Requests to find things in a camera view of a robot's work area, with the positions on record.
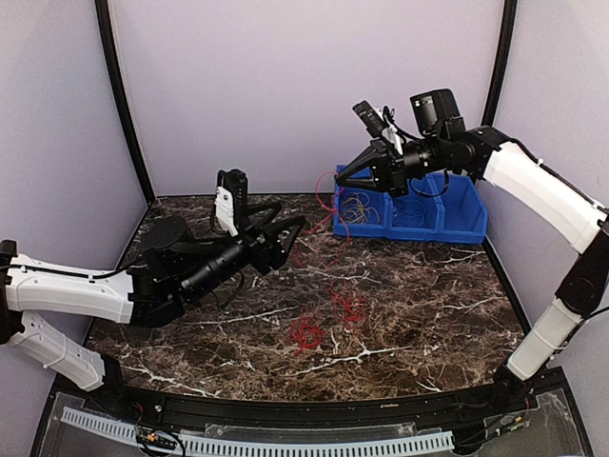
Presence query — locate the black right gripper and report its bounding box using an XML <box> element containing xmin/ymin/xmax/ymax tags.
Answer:
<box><xmin>336</xmin><ymin>132</ymin><xmax>446</xmax><ymax>197</ymax></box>

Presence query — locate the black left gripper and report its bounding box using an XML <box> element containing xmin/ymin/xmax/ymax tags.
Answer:
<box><xmin>180</xmin><ymin>201</ymin><xmax>306</xmax><ymax>305</ymax></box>

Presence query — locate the blue cable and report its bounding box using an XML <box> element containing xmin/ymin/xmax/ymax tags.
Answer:
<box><xmin>392</xmin><ymin>197</ymin><xmax>429</xmax><ymax>229</ymax></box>

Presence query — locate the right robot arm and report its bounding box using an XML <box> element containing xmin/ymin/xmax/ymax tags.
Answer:
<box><xmin>335</xmin><ymin>89</ymin><xmax>608</xmax><ymax>413</ymax></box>

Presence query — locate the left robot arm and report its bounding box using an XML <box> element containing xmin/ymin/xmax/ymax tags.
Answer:
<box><xmin>1</xmin><ymin>202</ymin><xmax>305</xmax><ymax>415</ymax></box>

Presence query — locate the left blue storage bin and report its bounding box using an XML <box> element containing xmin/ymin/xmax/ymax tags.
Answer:
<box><xmin>332</xmin><ymin>184</ymin><xmax>389</xmax><ymax>238</ymax></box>

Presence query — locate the blue storage bin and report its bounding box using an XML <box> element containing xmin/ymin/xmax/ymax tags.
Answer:
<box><xmin>332</xmin><ymin>184</ymin><xmax>389</xmax><ymax>238</ymax></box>
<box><xmin>386</xmin><ymin>175</ymin><xmax>444</xmax><ymax>242</ymax></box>
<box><xmin>426</xmin><ymin>173</ymin><xmax>488</xmax><ymax>245</ymax></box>

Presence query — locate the middle blue storage bin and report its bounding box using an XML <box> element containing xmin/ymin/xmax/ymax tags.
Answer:
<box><xmin>386</xmin><ymin>175</ymin><xmax>444</xmax><ymax>242</ymax></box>

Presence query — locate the right blue storage bin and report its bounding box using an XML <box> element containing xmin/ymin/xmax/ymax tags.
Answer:
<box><xmin>426</xmin><ymin>173</ymin><xmax>488</xmax><ymax>245</ymax></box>

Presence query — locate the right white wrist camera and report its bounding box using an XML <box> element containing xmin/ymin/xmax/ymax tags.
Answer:
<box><xmin>352</xmin><ymin>100</ymin><xmax>407</xmax><ymax>155</ymax></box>

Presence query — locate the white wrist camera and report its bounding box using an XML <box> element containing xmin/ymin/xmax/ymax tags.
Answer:
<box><xmin>214</xmin><ymin>169</ymin><xmax>248</xmax><ymax>237</ymax></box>
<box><xmin>352</xmin><ymin>100</ymin><xmax>407</xmax><ymax>155</ymax></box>

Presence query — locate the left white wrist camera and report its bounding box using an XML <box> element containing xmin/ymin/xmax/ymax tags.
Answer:
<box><xmin>214</xmin><ymin>169</ymin><xmax>248</xmax><ymax>237</ymax></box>

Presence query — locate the black right corner post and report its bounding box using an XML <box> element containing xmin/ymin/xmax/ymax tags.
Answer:
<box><xmin>481</xmin><ymin>0</ymin><xmax>519</xmax><ymax>126</ymax></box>

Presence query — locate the black corner post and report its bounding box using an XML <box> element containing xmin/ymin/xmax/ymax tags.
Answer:
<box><xmin>94</xmin><ymin>0</ymin><xmax>156</xmax><ymax>206</ymax></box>
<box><xmin>481</xmin><ymin>0</ymin><xmax>519</xmax><ymax>126</ymax></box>

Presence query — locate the black front rail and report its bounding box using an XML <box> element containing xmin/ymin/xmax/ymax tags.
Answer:
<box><xmin>49</xmin><ymin>368</ymin><xmax>579</xmax><ymax>440</ymax></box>

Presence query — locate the black left corner post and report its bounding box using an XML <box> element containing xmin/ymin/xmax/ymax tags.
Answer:
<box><xmin>94</xmin><ymin>0</ymin><xmax>156</xmax><ymax>206</ymax></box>

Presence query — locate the white slotted cable duct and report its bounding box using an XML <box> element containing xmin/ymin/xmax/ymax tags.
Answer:
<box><xmin>61</xmin><ymin>407</ymin><xmax>454</xmax><ymax>457</ymax></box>

